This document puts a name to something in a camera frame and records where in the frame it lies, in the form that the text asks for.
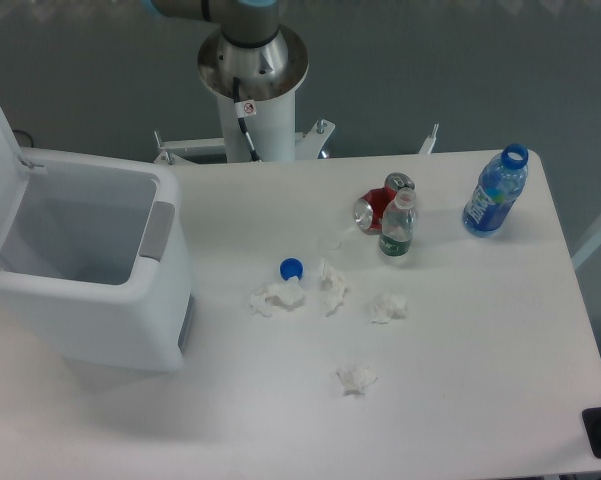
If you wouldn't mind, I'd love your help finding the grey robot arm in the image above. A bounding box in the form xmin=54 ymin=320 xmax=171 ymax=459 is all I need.
xmin=145 ymin=1 xmax=309 ymax=101

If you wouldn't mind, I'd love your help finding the blue bottle cap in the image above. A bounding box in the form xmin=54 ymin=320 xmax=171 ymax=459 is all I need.
xmin=279 ymin=257 xmax=304 ymax=281

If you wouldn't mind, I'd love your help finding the crumpled tissue by blue cap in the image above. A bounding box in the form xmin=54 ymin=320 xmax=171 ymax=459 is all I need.
xmin=249 ymin=276 xmax=305 ymax=317

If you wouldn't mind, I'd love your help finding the crushed red soda can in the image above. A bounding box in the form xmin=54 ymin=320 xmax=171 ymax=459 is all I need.
xmin=352 ymin=172 xmax=415 ymax=235

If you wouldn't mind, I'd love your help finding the white plastic trash can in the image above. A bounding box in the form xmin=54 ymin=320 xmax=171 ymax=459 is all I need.
xmin=0 ymin=148 xmax=194 ymax=371

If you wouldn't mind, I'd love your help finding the crumpled tissue centre upright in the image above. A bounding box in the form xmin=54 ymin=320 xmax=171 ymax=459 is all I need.
xmin=318 ymin=259 xmax=349 ymax=316

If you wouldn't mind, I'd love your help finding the clear green label bottle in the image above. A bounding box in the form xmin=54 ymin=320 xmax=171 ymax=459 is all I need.
xmin=379 ymin=187 xmax=417 ymax=257

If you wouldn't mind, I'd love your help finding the crumpled tissue right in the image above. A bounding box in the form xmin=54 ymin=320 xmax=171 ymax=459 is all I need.
xmin=371 ymin=293 xmax=408 ymax=325

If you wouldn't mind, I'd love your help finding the crumpled tissue front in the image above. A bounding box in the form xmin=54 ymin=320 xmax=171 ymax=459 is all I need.
xmin=336 ymin=365 xmax=378 ymax=396

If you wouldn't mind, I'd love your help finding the blue drink bottle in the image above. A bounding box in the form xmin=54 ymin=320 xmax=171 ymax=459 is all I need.
xmin=462 ymin=143 xmax=529 ymax=237

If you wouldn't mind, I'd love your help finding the white pedestal base frame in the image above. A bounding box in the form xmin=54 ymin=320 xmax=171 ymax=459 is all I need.
xmin=152 ymin=118 xmax=441 ymax=165

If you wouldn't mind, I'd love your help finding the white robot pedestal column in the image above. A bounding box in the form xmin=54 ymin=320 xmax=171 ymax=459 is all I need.
xmin=216 ymin=92 xmax=295 ymax=163

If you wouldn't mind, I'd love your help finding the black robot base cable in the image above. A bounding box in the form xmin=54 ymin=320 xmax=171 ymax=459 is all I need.
xmin=231 ymin=76 xmax=264 ymax=163

